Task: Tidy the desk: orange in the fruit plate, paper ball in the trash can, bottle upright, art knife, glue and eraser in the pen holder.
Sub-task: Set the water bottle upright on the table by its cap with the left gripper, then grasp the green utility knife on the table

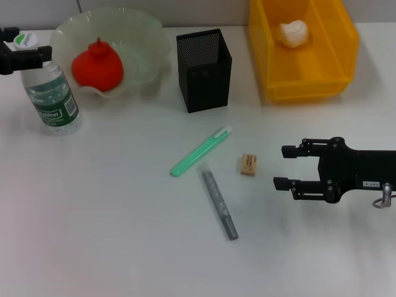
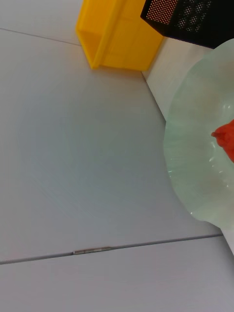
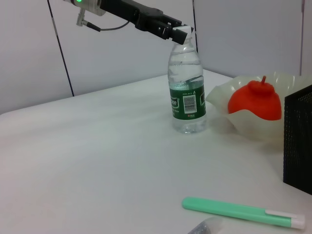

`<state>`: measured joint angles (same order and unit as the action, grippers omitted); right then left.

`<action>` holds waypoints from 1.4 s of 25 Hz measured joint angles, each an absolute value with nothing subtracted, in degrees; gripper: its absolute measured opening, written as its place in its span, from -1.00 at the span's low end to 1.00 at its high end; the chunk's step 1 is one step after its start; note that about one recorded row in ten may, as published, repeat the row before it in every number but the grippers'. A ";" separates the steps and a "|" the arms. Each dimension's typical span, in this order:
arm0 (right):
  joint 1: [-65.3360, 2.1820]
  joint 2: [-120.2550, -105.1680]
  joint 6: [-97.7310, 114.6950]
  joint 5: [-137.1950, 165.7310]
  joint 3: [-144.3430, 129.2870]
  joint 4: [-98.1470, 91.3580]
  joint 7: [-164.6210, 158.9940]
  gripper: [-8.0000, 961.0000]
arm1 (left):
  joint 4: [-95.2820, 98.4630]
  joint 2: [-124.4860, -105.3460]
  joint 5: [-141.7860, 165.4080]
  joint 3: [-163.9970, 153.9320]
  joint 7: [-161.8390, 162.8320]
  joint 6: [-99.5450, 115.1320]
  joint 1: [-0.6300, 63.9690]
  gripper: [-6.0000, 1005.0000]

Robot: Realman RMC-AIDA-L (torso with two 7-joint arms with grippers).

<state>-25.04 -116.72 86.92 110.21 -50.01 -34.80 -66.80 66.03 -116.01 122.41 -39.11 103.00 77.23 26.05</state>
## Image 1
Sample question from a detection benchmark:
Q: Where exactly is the white paper ball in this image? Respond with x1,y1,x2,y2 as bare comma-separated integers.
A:
276,20,310,50

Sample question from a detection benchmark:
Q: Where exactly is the clear green-label water bottle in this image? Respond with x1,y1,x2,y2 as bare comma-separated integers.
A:
12,32,84,136

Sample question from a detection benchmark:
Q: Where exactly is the beige eraser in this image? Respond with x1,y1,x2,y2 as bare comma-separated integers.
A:
239,153,259,176

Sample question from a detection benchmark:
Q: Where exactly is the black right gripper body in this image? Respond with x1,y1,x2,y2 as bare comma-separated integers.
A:
318,136,396,204

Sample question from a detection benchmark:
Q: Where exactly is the translucent wavy fruit plate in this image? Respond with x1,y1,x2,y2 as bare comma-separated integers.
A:
49,7,173,99

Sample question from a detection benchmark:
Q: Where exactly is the right gripper connector cable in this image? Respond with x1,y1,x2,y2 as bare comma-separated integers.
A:
372,182,396,210

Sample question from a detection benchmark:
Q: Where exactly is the grey pen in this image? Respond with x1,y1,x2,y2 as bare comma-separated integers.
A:
197,165,239,242

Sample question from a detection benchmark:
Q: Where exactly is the black mesh pen holder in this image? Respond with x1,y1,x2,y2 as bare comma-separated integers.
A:
176,28,233,114

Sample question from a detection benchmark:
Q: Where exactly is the yellow plastic bin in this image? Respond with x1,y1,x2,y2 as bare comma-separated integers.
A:
247,0,361,105

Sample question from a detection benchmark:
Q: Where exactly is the orange toy fruit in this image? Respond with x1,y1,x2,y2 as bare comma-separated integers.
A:
71,37,125,93

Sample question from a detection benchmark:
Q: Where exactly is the mint green pen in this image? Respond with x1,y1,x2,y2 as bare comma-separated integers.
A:
170,124,233,178

